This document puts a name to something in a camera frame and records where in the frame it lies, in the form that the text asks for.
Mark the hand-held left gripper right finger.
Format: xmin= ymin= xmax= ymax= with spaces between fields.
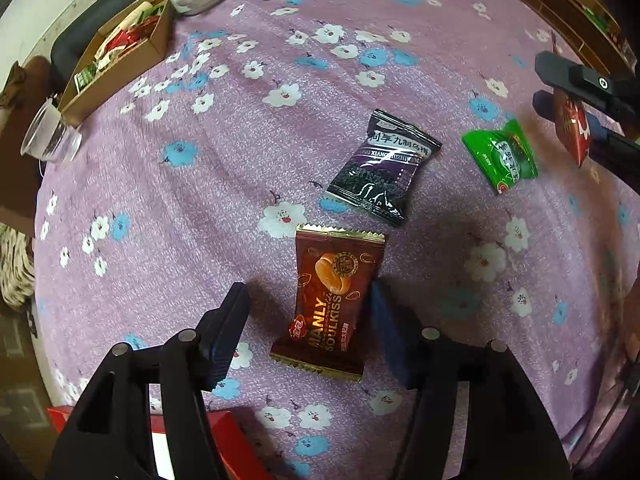
xmin=370 ymin=280 xmax=573 ymax=480

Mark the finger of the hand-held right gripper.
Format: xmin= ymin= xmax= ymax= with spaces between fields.
xmin=532 ymin=91 xmax=640 ymax=188
xmin=535 ymin=51 xmax=640 ymax=118

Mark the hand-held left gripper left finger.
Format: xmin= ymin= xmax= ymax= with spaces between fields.
xmin=47 ymin=282 xmax=251 ymax=480

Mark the dark red snack packet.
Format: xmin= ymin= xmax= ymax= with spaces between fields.
xmin=550 ymin=30 xmax=593 ymax=168

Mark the brown coffee candy packet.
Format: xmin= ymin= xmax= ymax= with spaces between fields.
xmin=270 ymin=225 xmax=388 ymax=383

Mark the red gift box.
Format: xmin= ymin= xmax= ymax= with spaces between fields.
xmin=47 ymin=406 xmax=271 ymax=480

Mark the wooden cabinet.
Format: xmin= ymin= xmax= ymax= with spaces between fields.
xmin=460 ymin=0 xmax=640 ymax=81

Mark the green snack packet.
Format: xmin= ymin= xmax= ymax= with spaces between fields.
xmin=461 ymin=119 xmax=540 ymax=196

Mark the dark purple plum packet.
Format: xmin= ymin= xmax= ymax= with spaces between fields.
xmin=326 ymin=109 xmax=443 ymax=228

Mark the striped cloth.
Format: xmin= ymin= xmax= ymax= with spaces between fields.
xmin=0 ymin=225 xmax=37 ymax=311

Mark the clear plastic cup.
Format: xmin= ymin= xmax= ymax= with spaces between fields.
xmin=21 ymin=97 xmax=83 ymax=163

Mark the cardboard tray box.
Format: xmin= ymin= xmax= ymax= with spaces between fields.
xmin=59 ymin=0 xmax=176 ymax=128

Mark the pile of assorted packets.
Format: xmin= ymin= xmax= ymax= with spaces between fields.
xmin=74 ymin=2 xmax=166 ymax=93

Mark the dark blue cushion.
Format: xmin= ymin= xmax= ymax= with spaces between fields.
xmin=50 ymin=25 xmax=108 ymax=96

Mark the brown cloth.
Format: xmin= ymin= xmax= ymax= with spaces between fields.
xmin=0 ymin=57 xmax=51 ymax=111

